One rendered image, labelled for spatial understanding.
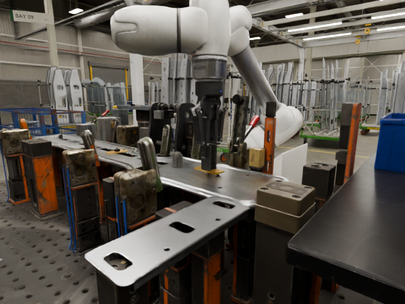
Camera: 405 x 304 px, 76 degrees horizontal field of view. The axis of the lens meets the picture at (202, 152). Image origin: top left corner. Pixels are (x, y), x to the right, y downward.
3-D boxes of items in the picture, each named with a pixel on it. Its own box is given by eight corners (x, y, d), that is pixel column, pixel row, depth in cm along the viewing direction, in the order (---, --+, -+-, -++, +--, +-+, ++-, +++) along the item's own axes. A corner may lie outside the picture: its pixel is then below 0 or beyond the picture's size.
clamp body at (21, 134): (3, 202, 130) (-9, 129, 122) (37, 193, 141) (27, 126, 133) (9, 207, 123) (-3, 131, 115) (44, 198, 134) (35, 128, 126)
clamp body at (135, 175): (111, 304, 66) (100, 172, 59) (148, 280, 75) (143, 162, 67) (132, 324, 60) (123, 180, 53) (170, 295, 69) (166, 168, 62)
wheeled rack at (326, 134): (342, 149, 605) (351, 71, 569) (298, 145, 664) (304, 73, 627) (354, 139, 755) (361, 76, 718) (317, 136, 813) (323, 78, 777)
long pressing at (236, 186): (23, 139, 138) (23, 137, 138) (67, 135, 155) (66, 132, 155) (251, 213, 51) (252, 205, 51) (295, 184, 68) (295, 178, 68)
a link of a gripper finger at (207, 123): (214, 104, 67) (211, 103, 66) (211, 146, 69) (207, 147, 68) (202, 104, 70) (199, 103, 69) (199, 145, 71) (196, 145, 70)
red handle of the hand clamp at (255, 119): (229, 143, 82) (251, 114, 90) (231, 148, 84) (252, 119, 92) (240, 145, 80) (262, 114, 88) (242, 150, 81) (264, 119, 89)
